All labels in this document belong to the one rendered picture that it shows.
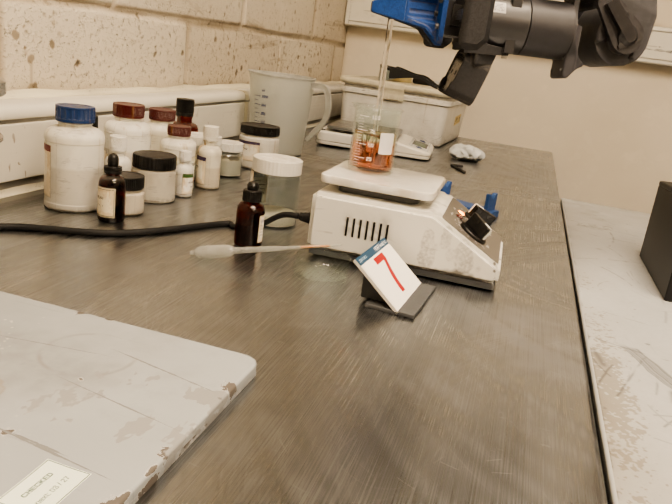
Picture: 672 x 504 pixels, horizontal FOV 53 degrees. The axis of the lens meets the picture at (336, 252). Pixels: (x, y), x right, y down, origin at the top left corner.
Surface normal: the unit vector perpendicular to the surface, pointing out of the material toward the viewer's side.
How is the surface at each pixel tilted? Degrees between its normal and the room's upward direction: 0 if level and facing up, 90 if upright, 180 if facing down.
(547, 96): 90
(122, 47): 90
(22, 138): 90
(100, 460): 0
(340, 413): 0
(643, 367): 0
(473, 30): 90
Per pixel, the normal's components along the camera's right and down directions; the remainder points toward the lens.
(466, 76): 0.04, 0.34
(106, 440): 0.13, -0.95
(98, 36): 0.95, 0.20
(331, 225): -0.25, 0.25
